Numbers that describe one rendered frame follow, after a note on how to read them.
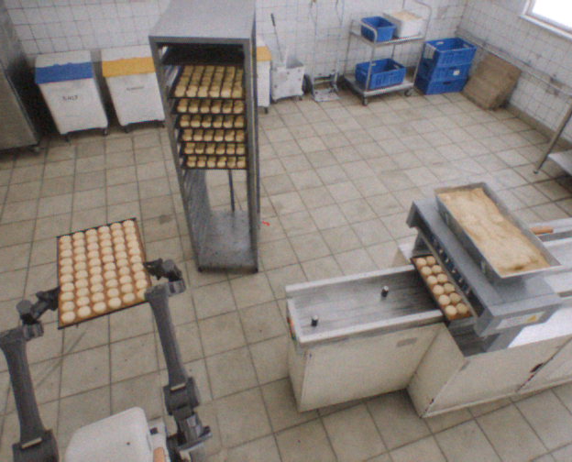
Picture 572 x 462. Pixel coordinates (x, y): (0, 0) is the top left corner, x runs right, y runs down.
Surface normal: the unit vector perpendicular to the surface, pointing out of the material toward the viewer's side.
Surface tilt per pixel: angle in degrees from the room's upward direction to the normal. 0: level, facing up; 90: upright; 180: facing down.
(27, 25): 90
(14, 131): 90
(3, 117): 90
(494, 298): 0
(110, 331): 0
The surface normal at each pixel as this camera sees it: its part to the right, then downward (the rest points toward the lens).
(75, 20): 0.32, 0.67
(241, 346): 0.03, -0.71
